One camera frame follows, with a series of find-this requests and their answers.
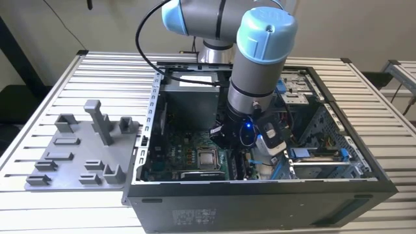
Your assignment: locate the black RAM slot bank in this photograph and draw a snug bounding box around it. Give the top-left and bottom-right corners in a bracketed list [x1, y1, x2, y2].
[227, 146, 247, 180]

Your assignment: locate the CPU socket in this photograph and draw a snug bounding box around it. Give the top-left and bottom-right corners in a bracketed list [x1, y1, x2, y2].
[195, 146, 223, 171]

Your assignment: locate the grey power supply unit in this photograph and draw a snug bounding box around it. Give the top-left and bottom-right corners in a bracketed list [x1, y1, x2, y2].
[159, 72, 232, 131]

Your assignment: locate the green motherboard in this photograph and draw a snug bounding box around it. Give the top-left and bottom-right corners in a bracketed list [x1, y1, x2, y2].
[144, 130, 260, 181]

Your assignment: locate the aluminium side table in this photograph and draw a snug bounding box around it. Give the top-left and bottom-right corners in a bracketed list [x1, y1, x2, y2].
[380, 59, 416, 98]

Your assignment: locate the grey parts rack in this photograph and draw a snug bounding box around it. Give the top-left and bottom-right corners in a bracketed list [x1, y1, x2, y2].
[25, 98, 144, 189]

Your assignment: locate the black PC case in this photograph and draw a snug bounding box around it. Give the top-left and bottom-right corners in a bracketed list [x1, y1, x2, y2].
[121, 60, 399, 232]

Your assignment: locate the black case fan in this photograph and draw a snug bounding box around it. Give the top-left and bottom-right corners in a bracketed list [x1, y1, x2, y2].
[148, 129, 167, 160]

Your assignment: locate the thin dark wall wire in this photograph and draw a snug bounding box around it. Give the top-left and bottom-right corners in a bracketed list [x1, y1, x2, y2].
[41, 0, 85, 52]

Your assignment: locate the black graphics card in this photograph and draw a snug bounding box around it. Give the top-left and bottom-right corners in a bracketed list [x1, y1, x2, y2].
[177, 170, 228, 181]

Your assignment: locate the grey metal drive cage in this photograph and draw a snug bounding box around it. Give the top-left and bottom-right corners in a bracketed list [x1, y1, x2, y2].
[275, 72, 325, 115]

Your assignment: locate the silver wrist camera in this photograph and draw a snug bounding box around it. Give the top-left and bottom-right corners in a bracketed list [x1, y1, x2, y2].
[255, 117, 288, 156]

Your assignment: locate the blue disk carrier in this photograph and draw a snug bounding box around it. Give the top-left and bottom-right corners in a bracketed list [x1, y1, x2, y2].
[285, 147, 352, 166]

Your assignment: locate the black box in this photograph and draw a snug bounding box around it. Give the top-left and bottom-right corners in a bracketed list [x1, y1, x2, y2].
[363, 72, 393, 91]

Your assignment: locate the blue connector wire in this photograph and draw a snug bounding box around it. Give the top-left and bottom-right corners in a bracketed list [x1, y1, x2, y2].
[248, 158, 277, 168]

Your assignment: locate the silver CPU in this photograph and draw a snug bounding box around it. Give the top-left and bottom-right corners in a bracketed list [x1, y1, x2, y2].
[199, 152, 217, 169]

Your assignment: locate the black furniture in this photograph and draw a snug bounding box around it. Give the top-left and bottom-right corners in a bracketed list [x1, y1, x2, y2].
[0, 16, 55, 127]

